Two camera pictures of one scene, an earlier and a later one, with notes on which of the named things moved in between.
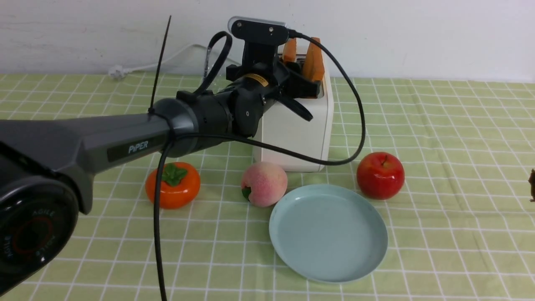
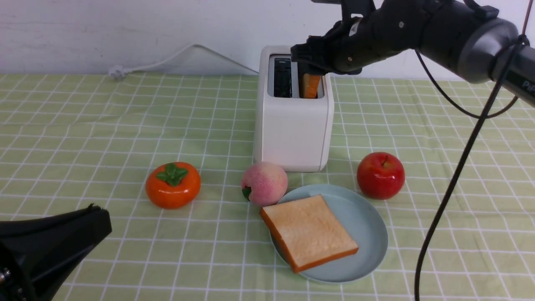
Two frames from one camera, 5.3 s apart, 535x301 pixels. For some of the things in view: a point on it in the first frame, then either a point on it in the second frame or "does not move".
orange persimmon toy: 181,183 does not move
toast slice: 289,53 to 309,231
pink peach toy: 264,184 does not move
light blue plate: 330,233 does not move
